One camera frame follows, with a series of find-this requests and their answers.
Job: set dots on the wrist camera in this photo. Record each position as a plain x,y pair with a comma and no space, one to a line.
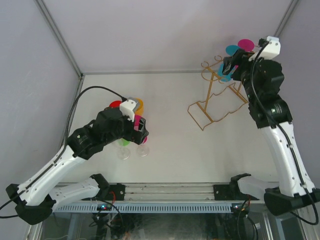
128,108
269,48

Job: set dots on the yellow wine glass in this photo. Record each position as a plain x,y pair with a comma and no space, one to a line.
140,109

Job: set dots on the clear wine glass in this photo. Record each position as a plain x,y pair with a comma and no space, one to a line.
142,150
123,153

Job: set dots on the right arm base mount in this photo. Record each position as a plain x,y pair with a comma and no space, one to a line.
230,192

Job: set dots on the slotted grey cable duct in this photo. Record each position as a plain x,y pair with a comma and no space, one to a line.
147,208

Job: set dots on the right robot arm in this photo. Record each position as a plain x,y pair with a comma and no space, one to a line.
261,79

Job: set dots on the magenta wine glass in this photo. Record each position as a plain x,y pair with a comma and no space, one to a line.
246,44
140,126

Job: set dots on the gold wire glass rack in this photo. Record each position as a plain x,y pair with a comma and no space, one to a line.
223,96

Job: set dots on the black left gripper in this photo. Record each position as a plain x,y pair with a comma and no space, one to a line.
137,137

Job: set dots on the clear wine glass front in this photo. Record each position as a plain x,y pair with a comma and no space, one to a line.
123,153

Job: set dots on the red wine glass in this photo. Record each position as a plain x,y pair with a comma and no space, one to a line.
115,104

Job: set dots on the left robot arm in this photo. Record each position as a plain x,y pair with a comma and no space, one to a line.
37,198

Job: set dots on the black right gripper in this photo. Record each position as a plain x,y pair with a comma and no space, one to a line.
240,58

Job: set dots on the aluminium frame rail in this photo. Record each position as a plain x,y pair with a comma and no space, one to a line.
169,192

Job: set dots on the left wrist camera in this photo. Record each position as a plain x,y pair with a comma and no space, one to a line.
128,108

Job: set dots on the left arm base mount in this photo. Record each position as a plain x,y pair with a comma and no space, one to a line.
113,192

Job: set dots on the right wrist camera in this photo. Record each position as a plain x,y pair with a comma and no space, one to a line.
269,48

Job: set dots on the green wine glass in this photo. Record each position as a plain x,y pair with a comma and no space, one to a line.
123,143

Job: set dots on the magenta wine glass front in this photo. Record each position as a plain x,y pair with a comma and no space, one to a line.
140,126

